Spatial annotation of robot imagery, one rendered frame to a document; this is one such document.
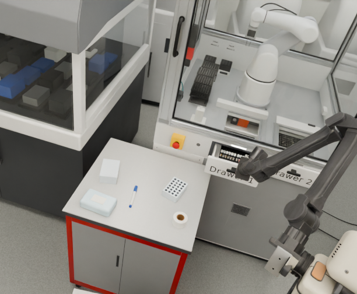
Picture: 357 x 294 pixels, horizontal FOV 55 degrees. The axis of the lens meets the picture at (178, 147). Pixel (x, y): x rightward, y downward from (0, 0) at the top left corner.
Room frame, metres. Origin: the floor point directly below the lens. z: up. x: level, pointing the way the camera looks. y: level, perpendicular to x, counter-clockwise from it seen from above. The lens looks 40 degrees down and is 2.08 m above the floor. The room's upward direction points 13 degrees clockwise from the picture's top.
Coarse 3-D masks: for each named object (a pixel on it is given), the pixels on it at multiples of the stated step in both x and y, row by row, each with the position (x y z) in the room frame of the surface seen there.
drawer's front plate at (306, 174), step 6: (288, 168) 1.44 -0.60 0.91; (294, 168) 1.44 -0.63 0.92; (300, 168) 1.44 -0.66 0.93; (276, 174) 1.45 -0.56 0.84; (288, 174) 1.44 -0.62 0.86; (300, 174) 1.44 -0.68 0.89; (306, 174) 1.43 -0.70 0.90; (312, 174) 1.43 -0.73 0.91; (318, 174) 1.43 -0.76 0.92; (288, 180) 1.44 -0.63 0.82; (294, 180) 1.44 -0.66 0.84; (300, 180) 1.44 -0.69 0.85; (306, 180) 1.43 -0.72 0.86; (312, 180) 1.43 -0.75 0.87; (306, 186) 1.43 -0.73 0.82
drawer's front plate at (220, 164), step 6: (210, 156) 1.37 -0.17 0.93; (210, 162) 1.36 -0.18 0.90; (216, 162) 1.36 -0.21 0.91; (222, 162) 1.36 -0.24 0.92; (228, 162) 1.36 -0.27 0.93; (210, 168) 1.36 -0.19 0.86; (216, 168) 1.36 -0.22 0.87; (222, 168) 1.36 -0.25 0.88; (228, 168) 1.35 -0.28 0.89; (216, 174) 1.36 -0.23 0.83; (234, 174) 1.35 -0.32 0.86; (234, 180) 1.35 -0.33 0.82; (240, 180) 1.35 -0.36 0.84; (252, 180) 1.34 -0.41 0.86
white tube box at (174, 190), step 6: (174, 180) 1.28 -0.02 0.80; (180, 180) 1.28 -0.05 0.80; (168, 186) 1.22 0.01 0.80; (174, 186) 1.23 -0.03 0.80; (180, 186) 1.24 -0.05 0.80; (186, 186) 1.26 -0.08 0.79; (162, 192) 1.19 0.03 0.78; (168, 192) 1.18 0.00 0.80; (174, 192) 1.19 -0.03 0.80; (180, 192) 1.20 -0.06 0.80; (168, 198) 1.17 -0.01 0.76; (174, 198) 1.16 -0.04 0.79
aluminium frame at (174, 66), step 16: (176, 0) 1.54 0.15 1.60; (192, 0) 1.53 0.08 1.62; (176, 16) 1.54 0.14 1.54; (192, 16) 1.54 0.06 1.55; (176, 64) 1.53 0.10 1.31; (176, 80) 1.53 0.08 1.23; (160, 96) 1.54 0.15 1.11; (176, 96) 1.54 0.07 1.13; (160, 112) 1.54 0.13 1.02; (192, 128) 1.52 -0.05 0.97; (208, 128) 1.52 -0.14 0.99; (240, 144) 1.49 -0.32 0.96; (256, 144) 1.48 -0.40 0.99; (304, 160) 1.45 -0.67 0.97; (320, 160) 1.46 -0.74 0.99
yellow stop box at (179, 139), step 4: (172, 136) 1.49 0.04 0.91; (176, 136) 1.49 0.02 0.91; (180, 136) 1.50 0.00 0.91; (184, 136) 1.51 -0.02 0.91; (172, 140) 1.48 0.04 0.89; (176, 140) 1.48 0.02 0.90; (180, 140) 1.48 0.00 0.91; (184, 140) 1.51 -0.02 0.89; (172, 144) 1.48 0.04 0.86; (180, 144) 1.48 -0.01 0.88; (180, 148) 1.48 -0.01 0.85
